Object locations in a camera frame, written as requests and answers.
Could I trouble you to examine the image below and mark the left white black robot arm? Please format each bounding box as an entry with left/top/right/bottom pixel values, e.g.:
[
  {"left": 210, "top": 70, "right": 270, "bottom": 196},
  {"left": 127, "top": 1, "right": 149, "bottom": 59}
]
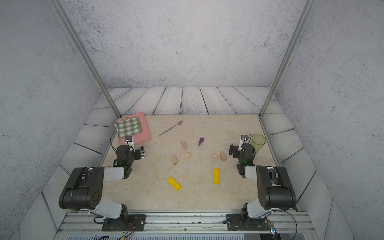
[{"left": 59, "top": 145, "right": 145, "bottom": 223}]

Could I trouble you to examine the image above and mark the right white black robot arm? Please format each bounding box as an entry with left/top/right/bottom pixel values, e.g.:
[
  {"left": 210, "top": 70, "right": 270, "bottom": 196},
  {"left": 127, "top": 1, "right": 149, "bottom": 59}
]
[{"left": 229, "top": 143, "right": 297, "bottom": 225}]

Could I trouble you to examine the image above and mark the green translucent cup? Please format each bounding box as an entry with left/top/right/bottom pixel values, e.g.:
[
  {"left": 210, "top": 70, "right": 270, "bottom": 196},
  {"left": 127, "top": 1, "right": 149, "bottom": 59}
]
[{"left": 250, "top": 134, "right": 267, "bottom": 154}]

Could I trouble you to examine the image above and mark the green checkered cloth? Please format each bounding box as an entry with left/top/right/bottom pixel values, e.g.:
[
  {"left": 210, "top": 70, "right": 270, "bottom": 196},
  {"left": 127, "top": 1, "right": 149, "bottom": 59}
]
[{"left": 115, "top": 117, "right": 143, "bottom": 138}]

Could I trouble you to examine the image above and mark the pink plastic tray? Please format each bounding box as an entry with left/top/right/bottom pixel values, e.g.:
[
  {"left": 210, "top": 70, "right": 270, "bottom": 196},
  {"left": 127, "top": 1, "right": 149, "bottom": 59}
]
[{"left": 114, "top": 113, "right": 151, "bottom": 146}]

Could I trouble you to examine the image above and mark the yellow block right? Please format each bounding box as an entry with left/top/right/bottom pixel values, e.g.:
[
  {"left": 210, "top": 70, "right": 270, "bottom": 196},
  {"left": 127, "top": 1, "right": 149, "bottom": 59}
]
[{"left": 213, "top": 168, "right": 220, "bottom": 185}]

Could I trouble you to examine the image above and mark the yellow block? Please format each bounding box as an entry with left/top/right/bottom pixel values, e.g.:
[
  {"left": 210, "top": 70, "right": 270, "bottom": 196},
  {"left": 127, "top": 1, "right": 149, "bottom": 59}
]
[
  {"left": 213, "top": 168, "right": 220, "bottom": 185},
  {"left": 167, "top": 177, "right": 182, "bottom": 191}
]

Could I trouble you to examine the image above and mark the yellow block left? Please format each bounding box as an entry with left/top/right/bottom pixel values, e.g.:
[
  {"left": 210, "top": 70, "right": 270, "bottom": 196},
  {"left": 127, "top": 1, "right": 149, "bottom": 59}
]
[{"left": 167, "top": 177, "right": 182, "bottom": 191}]

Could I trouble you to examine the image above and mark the metal fork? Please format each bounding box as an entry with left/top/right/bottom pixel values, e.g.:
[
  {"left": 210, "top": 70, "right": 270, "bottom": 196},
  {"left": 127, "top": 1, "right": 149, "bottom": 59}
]
[{"left": 159, "top": 120, "right": 183, "bottom": 137}]

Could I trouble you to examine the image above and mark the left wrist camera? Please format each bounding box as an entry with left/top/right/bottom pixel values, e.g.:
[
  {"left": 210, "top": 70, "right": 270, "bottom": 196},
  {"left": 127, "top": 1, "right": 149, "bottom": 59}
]
[{"left": 125, "top": 136, "right": 135, "bottom": 148}]

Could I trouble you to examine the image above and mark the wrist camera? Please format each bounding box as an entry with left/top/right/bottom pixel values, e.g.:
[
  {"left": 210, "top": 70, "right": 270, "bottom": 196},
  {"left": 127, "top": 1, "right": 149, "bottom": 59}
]
[
  {"left": 238, "top": 135, "right": 249, "bottom": 151},
  {"left": 125, "top": 136, "right": 135, "bottom": 148}
]

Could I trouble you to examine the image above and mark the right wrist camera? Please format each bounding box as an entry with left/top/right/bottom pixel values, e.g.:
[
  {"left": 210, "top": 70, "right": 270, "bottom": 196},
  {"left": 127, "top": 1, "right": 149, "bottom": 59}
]
[{"left": 238, "top": 135, "right": 249, "bottom": 151}]

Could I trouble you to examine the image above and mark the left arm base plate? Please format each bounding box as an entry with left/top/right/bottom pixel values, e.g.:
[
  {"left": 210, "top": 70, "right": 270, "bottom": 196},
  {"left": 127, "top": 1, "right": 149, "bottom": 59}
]
[{"left": 102, "top": 214, "right": 147, "bottom": 232}]

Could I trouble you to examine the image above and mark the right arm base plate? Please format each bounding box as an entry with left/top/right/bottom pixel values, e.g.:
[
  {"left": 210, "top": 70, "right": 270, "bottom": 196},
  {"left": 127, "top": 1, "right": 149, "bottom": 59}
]
[{"left": 222, "top": 214, "right": 270, "bottom": 231}]

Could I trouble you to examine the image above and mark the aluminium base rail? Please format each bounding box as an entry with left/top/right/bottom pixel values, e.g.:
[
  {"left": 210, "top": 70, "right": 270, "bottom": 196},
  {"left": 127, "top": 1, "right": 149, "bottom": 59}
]
[{"left": 55, "top": 210, "right": 318, "bottom": 240}]

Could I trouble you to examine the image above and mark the left aluminium frame post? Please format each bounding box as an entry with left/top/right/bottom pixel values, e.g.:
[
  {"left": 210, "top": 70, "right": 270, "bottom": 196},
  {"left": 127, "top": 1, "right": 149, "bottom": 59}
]
[{"left": 50, "top": 0, "right": 122, "bottom": 118}]

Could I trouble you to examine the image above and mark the aluminium frame post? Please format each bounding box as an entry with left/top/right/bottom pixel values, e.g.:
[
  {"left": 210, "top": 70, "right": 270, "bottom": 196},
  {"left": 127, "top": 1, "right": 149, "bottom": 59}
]
[
  {"left": 259, "top": 0, "right": 316, "bottom": 119},
  {"left": 50, "top": 0, "right": 122, "bottom": 118}
]

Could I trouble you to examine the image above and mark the right aluminium frame post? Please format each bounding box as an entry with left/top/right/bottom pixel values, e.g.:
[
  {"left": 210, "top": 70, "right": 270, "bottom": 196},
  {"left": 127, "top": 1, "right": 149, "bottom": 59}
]
[{"left": 259, "top": 0, "right": 316, "bottom": 119}]

